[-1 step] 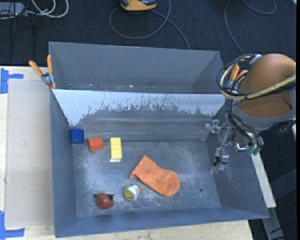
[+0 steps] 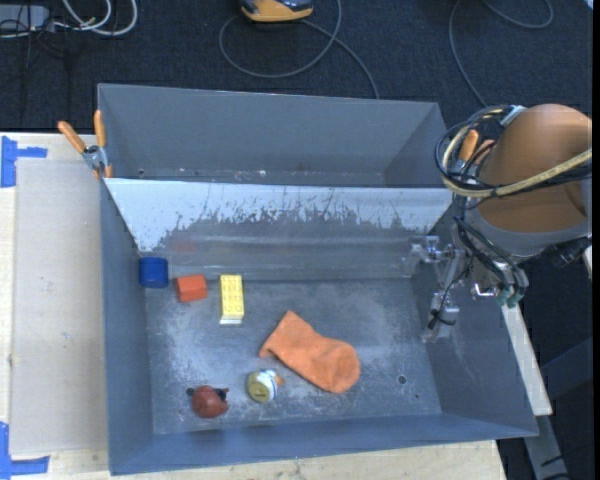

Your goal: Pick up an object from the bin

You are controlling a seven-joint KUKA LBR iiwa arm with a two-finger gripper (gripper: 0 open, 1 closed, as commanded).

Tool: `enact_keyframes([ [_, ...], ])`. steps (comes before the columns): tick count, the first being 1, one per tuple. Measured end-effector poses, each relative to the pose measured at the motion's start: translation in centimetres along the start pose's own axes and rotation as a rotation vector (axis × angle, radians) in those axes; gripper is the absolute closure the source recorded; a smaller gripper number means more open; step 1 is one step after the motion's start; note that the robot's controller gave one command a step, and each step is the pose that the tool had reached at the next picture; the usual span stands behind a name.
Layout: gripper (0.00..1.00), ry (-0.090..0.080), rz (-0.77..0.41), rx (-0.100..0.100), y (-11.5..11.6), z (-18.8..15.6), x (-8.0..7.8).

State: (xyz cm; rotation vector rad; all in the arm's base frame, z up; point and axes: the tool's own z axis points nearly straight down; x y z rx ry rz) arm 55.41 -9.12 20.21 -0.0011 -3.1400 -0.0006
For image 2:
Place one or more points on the grey metal bin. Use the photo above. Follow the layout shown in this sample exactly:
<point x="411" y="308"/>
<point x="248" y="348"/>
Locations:
<point x="300" y="318"/>

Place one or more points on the pale flat board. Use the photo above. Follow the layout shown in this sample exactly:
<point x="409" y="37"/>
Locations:
<point x="55" y="308"/>

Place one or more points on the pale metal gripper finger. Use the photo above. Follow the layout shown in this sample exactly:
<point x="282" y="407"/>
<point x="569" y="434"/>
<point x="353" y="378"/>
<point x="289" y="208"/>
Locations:
<point x="432" y="252"/>
<point x="442" y="320"/>

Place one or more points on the orange cloth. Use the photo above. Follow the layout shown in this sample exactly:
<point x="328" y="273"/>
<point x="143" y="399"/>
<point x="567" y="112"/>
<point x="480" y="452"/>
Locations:
<point x="315" y="355"/>

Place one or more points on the blue cylinder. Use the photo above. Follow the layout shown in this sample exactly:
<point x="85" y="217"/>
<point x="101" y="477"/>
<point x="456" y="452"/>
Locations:
<point x="153" y="272"/>

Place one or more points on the yellow toy brick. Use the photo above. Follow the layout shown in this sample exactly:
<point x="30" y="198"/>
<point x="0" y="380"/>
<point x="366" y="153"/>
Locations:
<point x="232" y="295"/>

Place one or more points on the black cylinder on white bracket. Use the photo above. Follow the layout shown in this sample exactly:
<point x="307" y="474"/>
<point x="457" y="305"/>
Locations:
<point x="565" y="253"/>

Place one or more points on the white and yellow round toy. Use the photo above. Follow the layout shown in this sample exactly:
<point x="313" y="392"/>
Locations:
<point x="261" y="387"/>

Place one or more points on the orange block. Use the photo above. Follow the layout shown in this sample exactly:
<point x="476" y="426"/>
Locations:
<point x="191" y="288"/>

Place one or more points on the red round toy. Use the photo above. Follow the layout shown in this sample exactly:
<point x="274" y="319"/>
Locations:
<point x="208" y="402"/>

